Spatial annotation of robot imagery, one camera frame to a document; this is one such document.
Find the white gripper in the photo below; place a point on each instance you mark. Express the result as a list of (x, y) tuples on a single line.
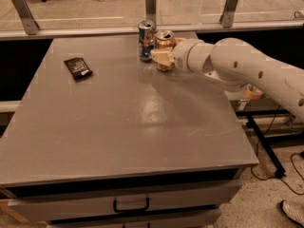
[(182, 53)]

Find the orange soda can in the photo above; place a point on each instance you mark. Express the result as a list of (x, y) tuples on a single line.
[(164, 39)]

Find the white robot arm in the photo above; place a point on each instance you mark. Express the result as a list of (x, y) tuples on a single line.
[(233, 64)]

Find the redbull can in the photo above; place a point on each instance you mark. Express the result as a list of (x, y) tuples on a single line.
[(146, 39)]

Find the orange tape roll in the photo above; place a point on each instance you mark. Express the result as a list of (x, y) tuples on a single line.
[(253, 92)]

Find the black snack packet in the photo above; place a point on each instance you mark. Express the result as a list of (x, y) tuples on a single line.
[(78, 68)]

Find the black metal stand leg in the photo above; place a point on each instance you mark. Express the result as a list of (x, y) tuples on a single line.
[(280, 171)]

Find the lower grey drawer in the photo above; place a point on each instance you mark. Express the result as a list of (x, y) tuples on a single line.
[(195, 218)]

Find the grey drawer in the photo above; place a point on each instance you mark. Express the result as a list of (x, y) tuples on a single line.
[(195, 218), (162, 197)]

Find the white shoe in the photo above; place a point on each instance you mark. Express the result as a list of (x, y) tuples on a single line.
[(294, 211)]

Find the upper grey drawer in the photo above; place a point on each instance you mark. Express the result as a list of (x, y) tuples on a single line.
[(162, 197)]

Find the middle metal bracket post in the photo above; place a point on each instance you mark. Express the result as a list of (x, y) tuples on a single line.
[(151, 10)]

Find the metal bracket post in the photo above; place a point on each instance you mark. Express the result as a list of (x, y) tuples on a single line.
[(28, 22), (151, 10), (228, 14)]

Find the right metal bracket post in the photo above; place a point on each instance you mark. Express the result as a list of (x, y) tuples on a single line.
[(228, 14)]

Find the left metal bracket post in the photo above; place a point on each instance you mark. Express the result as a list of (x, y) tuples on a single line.
[(28, 22)]

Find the black drawer handle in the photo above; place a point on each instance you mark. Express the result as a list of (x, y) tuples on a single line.
[(130, 205)]

